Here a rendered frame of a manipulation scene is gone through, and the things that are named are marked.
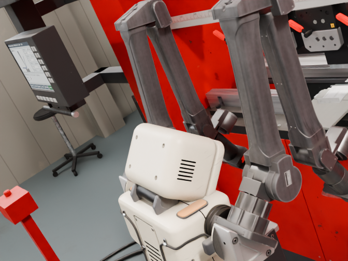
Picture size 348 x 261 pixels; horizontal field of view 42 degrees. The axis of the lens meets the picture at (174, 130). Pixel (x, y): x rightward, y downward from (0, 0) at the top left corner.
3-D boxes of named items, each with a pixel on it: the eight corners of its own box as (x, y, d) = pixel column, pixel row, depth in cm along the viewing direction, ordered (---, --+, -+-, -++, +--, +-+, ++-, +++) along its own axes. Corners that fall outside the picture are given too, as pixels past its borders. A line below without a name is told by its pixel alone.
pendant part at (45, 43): (38, 101, 245) (3, 41, 231) (56, 90, 250) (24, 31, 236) (69, 107, 208) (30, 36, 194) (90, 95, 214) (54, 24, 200)
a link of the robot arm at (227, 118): (184, 128, 140) (201, 132, 132) (202, 97, 142) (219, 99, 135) (208, 147, 146) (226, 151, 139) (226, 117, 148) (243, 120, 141)
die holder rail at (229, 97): (211, 109, 237) (204, 93, 233) (218, 103, 240) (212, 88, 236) (288, 114, 198) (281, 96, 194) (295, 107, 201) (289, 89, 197)
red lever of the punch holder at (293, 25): (286, 20, 163) (308, 35, 160) (292, 16, 165) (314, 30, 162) (285, 25, 165) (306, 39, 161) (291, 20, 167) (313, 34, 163)
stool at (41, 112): (87, 145, 521) (59, 93, 494) (111, 151, 477) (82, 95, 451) (46, 174, 493) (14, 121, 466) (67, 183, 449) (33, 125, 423)
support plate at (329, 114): (286, 126, 165) (286, 124, 164) (324, 91, 177) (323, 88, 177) (330, 130, 151) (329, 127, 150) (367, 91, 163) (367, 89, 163)
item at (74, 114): (44, 111, 254) (37, 99, 251) (48, 109, 256) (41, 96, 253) (75, 118, 218) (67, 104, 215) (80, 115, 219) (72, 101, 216)
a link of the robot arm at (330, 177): (305, 170, 105) (325, 175, 100) (318, 145, 106) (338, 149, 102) (320, 183, 109) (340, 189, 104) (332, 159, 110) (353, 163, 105)
